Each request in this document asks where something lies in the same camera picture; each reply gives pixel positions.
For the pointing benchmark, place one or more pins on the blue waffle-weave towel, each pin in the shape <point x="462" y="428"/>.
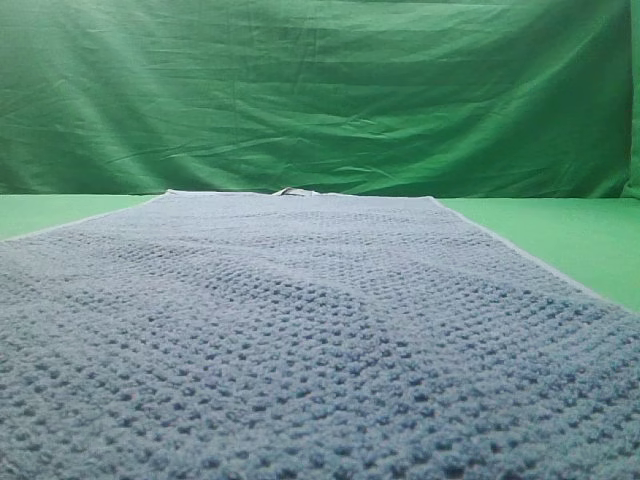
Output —
<point x="249" y="336"/>

